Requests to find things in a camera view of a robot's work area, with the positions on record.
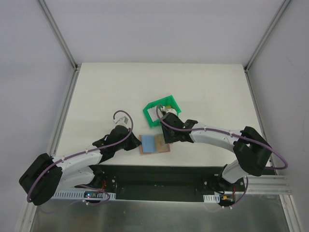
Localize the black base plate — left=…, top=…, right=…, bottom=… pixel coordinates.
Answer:
left=89, top=164, right=245, bottom=202

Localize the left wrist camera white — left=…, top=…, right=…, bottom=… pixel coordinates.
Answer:
left=113, top=116, right=129, bottom=127

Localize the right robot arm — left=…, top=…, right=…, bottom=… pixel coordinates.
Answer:
left=160, top=113, right=271, bottom=191

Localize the left white cable duct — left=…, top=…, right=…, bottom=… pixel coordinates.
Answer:
left=52, top=190, right=116, bottom=201

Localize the gold credit card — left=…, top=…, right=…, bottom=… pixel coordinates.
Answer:
left=154, top=134, right=169, bottom=152

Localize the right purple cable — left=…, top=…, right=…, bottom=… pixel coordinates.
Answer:
left=155, top=104, right=288, bottom=187

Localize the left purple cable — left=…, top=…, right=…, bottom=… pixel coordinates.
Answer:
left=26, top=110, right=135, bottom=203

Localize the aluminium frame post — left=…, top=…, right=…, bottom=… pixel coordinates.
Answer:
left=37, top=0, right=79, bottom=71
left=244, top=0, right=293, bottom=73

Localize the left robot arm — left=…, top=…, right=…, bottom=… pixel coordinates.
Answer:
left=19, top=126, right=141, bottom=206

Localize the left aluminium frame post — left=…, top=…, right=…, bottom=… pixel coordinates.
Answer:
left=37, top=0, right=79, bottom=71

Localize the right white cable duct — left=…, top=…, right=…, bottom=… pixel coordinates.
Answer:
left=203, top=193, right=220, bottom=203

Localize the purple cable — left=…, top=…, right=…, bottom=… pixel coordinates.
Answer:
left=155, top=104, right=288, bottom=187
left=26, top=110, right=135, bottom=203

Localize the white cable duct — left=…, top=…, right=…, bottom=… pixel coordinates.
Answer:
left=203, top=193, right=220, bottom=203
left=52, top=190, right=116, bottom=201

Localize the aluminium front rail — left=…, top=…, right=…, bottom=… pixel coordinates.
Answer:
left=30, top=175, right=292, bottom=196

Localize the right aluminium frame post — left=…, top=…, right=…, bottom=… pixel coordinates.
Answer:
left=244, top=0, right=293, bottom=73

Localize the tan leather card holder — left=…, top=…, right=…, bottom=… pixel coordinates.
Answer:
left=139, top=134, right=170, bottom=155

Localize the green plastic bin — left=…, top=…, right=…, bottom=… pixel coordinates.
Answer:
left=143, top=95, right=181, bottom=128

